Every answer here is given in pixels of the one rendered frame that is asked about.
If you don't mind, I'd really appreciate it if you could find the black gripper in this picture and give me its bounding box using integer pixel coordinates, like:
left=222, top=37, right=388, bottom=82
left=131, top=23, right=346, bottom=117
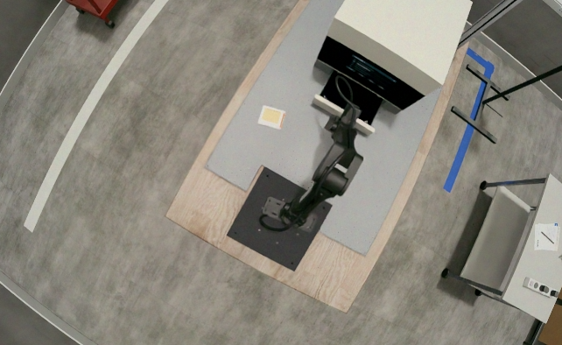
left=325, top=114, right=336, bottom=133

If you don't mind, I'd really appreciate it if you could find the grey lab imager with drawer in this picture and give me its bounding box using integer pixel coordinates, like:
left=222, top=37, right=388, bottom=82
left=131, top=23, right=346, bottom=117
left=312, top=0, right=472, bottom=136

